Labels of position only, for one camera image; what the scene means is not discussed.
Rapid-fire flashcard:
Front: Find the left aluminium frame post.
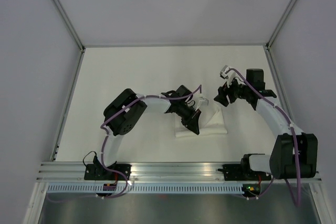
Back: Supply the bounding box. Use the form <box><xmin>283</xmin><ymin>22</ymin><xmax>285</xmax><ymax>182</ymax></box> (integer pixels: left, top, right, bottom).
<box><xmin>51</xmin><ymin>0</ymin><xmax>85</xmax><ymax>52</ymax></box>

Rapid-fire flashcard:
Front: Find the aluminium mounting rail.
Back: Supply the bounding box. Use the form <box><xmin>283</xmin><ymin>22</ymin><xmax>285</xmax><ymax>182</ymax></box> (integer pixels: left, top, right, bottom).
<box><xmin>35</xmin><ymin>161</ymin><xmax>323</xmax><ymax>183</ymax></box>

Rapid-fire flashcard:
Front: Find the right aluminium frame post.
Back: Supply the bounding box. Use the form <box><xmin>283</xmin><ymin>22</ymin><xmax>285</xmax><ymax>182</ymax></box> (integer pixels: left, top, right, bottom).
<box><xmin>264</xmin><ymin>0</ymin><xmax>298</xmax><ymax>50</ymax></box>

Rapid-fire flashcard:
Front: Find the purple cable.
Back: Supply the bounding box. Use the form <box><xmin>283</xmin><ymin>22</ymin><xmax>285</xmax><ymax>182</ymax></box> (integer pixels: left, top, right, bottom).
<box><xmin>228</xmin><ymin>68</ymin><xmax>302</xmax><ymax>208</ymax></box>
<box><xmin>99</xmin><ymin>84</ymin><xmax>203</xmax><ymax>204</ymax></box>

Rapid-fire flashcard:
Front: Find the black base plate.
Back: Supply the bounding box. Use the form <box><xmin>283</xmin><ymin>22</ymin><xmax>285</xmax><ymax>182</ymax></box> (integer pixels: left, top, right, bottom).
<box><xmin>84</xmin><ymin>163</ymin><xmax>131</xmax><ymax>181</ymax></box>
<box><xmin>217</xmin><ymin>164</ymin><xmax>271</xmax><ymax>182</ymax></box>

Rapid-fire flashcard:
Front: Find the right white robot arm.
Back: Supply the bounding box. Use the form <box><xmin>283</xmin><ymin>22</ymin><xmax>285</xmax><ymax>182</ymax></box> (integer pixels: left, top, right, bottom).
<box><xmin>214</xmin><ymin>66</ymin><xmax>318</xmax><ymax>180</ymax></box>

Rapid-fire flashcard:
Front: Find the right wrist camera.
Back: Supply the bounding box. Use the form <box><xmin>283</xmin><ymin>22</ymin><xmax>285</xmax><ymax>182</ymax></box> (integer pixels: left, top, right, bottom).
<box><xmin>219</xmin><ymin>65</ymin><xmax>236</xmax><ymax>87</ymax></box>

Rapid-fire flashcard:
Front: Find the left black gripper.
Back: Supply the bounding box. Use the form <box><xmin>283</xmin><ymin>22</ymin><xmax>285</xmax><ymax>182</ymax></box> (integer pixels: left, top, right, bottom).
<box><xmin>175</xmin><ymin>103</ymin><xmax>201</xmax><ymax>136</ymax></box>

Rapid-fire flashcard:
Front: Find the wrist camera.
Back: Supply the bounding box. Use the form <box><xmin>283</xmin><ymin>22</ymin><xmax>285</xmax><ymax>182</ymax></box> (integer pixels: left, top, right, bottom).
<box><xmin>194</xmin><ymin>94</ymin><xmax>209</xmax><ymax>108</ymax></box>
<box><xmin>219</xmin><ymin>65</ymin><xmax>236</xmax><ymax>87</ymax></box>

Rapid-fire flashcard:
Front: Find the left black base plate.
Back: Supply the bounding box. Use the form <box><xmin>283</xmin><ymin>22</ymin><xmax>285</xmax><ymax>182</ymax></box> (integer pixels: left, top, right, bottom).
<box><xmin>84</xmin><ymin>163</ymin><xmax>131</xmax><ymax>181</ymax></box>

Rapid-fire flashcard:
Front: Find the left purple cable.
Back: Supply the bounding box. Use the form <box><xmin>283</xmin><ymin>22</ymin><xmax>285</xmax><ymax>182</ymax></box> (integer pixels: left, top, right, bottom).
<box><xmin>99</xmin><ymin>84</ymin><xmax>203</xmax><ymax>204</ymax></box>

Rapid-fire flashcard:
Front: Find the aluminium frame post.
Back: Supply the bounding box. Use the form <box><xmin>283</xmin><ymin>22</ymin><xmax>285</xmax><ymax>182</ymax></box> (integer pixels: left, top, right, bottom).
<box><xmin>264</xmin><ymin>0</ymin><xmax>298</xmax><ymax>50</ymax></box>
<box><xmin>51</xmin><ymin>0</ymin><xmax>85</xmax><ymax>52</ymax></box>

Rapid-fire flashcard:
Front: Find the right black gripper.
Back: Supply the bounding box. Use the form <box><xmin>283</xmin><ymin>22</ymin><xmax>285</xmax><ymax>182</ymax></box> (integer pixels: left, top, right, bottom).
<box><xmin>214</xmin><ymin>74</ymin><xmax>250</xmax><ymax>107</ymax></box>

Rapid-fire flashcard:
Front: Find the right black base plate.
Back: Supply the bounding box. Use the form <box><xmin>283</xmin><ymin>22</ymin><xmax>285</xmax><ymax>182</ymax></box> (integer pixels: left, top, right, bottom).
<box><xmin>217</xmin><ymin>164</ymin><xmax>271</xmax><ymax>182</ymax></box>

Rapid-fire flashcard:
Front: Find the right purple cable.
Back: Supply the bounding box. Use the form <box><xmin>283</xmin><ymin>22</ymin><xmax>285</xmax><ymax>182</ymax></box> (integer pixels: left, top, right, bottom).
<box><xmin>228</xmin><ymin>68</ymin><xmax>302</xmax><ymax>208</ymax></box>

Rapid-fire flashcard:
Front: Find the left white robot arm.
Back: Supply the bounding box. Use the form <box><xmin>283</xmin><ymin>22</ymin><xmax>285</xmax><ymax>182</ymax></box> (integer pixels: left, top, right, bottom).
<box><xmin>96</xmin><ymin>85</ymin><xmax>202</xmax><ymax>180</ymax></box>

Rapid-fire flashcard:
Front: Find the white slotted cable duct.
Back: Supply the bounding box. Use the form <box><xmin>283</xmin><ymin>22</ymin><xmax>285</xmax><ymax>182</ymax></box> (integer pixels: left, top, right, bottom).
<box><xmin>47</xmin><ymin>183</ymin><xmax>243</xmax><ymax>195</ymax></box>

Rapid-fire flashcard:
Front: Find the white cloth napkin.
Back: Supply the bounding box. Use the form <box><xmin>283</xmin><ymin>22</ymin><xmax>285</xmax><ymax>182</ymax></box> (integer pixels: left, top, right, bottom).
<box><xmin>175</xmin><ymin>103</ymin><xmax>228</xmax><ymax>138</ymax></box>

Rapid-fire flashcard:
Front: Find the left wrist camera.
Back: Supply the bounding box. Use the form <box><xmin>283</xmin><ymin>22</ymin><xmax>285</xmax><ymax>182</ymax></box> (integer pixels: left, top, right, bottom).
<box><xmin>194</xmin><ymin>94</ymin><xmax>209</xmax><ymax>108</ymax></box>

